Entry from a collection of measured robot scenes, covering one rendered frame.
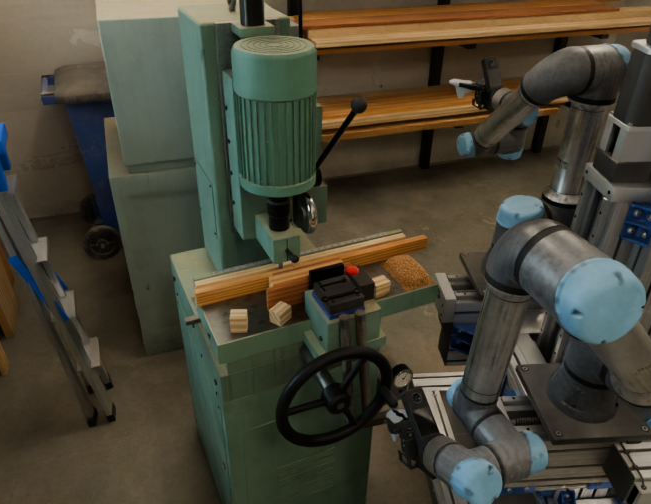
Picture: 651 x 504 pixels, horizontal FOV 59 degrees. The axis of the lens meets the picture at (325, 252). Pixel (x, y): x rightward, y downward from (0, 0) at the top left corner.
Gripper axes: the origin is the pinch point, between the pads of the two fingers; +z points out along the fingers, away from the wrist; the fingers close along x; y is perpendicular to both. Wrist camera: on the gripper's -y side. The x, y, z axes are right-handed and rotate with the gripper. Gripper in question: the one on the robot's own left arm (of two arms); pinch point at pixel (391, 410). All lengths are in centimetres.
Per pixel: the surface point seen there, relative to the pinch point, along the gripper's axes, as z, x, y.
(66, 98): 175, -66, -111
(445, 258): 167, 117, -6
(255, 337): 14.4, -25.6, -19.8
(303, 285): 18.4, -11.2, -29.1
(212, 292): 26, -32, -30
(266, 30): 8, -14, -87
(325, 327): 5.2, -11.2, -20.8
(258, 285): 26.9, -20.5, -29.9
